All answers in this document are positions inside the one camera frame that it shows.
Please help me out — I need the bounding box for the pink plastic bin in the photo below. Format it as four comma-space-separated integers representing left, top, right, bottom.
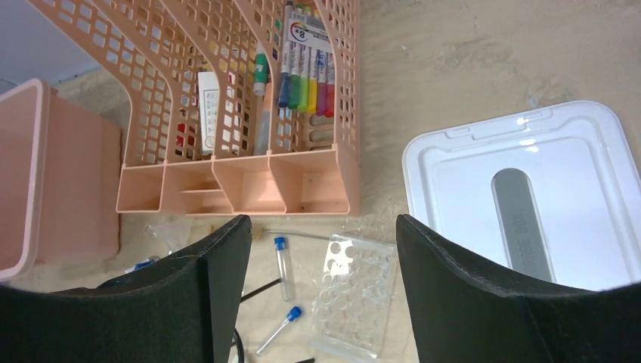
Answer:
1, 79, 122, 281

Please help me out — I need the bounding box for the white plastic lid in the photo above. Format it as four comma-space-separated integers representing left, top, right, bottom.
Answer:
402, 100, 640, 290

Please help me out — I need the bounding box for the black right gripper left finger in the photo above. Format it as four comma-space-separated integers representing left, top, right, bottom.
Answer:
1, 215, 252, 362

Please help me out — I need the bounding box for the lower blue-capped test tube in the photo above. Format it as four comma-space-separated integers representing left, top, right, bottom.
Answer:
255, 306, 302, 356

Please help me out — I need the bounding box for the blue-capped test tube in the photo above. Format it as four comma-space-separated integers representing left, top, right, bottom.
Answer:
255, 306, 302, 356
274, 236, 296, 302

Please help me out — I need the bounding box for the clear test tube rack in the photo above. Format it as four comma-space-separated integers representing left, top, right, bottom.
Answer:
308, 234, 398, 362

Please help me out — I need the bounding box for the upper blue-capped test tube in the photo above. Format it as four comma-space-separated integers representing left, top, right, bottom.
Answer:
274, 236, 296, 302

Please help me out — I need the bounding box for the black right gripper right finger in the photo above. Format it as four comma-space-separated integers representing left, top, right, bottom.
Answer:
395, 214, 640, 362

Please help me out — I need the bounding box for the marker pen pack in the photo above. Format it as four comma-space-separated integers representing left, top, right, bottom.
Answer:
277, 1, 335, 118

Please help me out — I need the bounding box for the pink file organizer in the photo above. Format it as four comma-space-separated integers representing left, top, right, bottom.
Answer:
33, 1, 361, 216

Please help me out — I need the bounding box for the test tube brush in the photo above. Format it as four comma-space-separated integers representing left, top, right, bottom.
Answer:
252, 227, 330, 240

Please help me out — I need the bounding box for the white paper box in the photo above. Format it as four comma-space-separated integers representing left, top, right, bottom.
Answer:
197, 71, 220, 154

